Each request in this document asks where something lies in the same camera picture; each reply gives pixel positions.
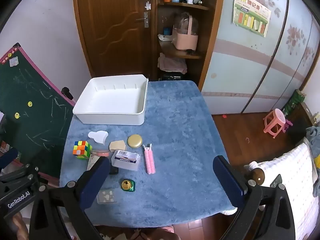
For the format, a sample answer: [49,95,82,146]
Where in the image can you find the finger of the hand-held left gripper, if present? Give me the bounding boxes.
[0,147,39,184]

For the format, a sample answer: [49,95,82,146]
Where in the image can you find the white bottle-shaped plastic piece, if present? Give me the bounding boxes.
[88,130,109,145]

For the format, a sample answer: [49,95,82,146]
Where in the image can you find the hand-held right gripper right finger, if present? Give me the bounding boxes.
[212,155,296,240]

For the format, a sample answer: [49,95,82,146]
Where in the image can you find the pink folded cloth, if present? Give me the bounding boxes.
[157,52,188,74]

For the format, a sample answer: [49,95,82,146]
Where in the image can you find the grey cloth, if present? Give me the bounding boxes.
[306,126,320,153]

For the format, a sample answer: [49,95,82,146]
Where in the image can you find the small clear box white bits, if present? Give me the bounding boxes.
[96,188,118,205]

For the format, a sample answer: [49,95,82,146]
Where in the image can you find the white instant camera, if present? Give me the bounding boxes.
[87,155,103,172]

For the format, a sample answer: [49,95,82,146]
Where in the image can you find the brown wooden door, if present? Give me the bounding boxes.
[72,0,157,80]

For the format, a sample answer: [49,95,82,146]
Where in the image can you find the floral sliding wardrobe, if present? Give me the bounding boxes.
[200,0,320,115]

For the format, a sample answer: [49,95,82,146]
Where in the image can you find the brown wooden knob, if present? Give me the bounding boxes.
[250,168,265,184]

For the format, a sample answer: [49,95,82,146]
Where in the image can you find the brown wooden shelf unit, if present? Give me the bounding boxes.
[151,0,225,90]

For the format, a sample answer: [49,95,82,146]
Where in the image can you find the beige hexagonal block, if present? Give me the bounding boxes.
[108,140,128,152]

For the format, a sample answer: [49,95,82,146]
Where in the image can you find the white quilted cushion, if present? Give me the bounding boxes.
[246,142,320,240]

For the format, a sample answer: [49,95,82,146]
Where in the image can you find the black bag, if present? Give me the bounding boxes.
[160,73,183,82]

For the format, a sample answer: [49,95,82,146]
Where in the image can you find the pink plastic stool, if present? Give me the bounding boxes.
[263,108,287,138]

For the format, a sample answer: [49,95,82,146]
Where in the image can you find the wall poster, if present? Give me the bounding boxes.
[232,0,272,38]

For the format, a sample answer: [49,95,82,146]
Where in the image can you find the colourful puzzle cube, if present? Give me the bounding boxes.
[73,140,92,159]

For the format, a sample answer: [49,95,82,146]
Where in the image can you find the person's left forearm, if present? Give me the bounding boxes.
[10,211,29,240]

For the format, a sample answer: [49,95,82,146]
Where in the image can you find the blue fluffy table cloth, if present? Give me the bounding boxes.
[59,80,237,227]

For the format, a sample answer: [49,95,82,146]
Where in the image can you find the pink round tin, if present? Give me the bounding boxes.
[90,149,110,157]

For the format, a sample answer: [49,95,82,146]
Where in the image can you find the gold dome green base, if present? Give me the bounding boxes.
[121,179,136,192]

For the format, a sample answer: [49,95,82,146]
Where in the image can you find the gold round lid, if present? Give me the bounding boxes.
[127,134,143,148]

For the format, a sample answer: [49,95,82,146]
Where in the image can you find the green chalkboard pink frame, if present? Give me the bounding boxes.
[0,42,77,180]

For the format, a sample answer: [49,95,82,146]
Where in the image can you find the metal door handle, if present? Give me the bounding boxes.
[136,12,150,28]

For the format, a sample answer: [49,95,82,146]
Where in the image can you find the purple toy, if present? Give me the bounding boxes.
[282,119,293,133]

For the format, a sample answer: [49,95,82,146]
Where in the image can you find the clear plastic box blue label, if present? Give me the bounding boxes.
[111,149,141,172]

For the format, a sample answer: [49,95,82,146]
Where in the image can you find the black chalkboard clamp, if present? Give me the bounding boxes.
[61,87,74,100]

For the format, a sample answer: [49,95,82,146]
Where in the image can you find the pink storage basket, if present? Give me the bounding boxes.
[172,12,199,50]

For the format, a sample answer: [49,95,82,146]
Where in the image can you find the green packet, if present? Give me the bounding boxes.
[282,89,307,120]

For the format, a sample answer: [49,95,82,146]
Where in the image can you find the white plastic tray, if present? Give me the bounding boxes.
[72,74,149,126]

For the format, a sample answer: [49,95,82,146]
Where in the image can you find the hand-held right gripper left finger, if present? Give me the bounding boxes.
[29,156,111,240]

